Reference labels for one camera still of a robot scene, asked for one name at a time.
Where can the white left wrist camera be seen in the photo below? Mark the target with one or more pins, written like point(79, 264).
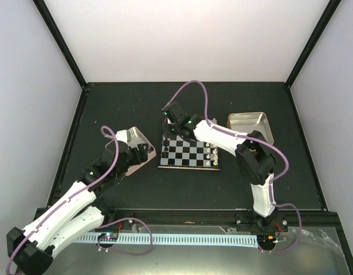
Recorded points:
point(123, 136)

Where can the left circuit board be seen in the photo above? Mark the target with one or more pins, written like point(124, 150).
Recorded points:
point(107, 237)

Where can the circuit board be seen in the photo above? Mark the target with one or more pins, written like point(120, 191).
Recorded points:
point(107, 237)
point(268, 239)

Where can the gold metal tin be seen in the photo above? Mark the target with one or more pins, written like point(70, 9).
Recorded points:
point(250, 121)

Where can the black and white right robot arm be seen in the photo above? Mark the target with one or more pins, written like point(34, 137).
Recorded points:
point(255, 160)

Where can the pink metal tin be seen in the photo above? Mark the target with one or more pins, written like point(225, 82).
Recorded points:
point(137, 137)

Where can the right circuit board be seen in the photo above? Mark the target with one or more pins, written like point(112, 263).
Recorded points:
point(268, 239)

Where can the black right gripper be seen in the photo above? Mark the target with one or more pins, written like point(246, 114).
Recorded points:
point(165, 128)

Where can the light blue slotted cable duct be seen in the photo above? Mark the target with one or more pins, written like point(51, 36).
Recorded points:
point(175, 239)

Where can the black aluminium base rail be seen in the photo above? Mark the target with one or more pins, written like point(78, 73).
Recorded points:
point(244, 220)

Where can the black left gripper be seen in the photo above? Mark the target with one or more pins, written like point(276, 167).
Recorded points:
point(142, 153)

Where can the black and white chessboard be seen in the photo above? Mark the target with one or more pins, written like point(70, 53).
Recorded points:
point(187, 155)

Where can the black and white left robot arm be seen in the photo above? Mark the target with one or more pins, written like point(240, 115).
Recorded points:
point(81, 209)

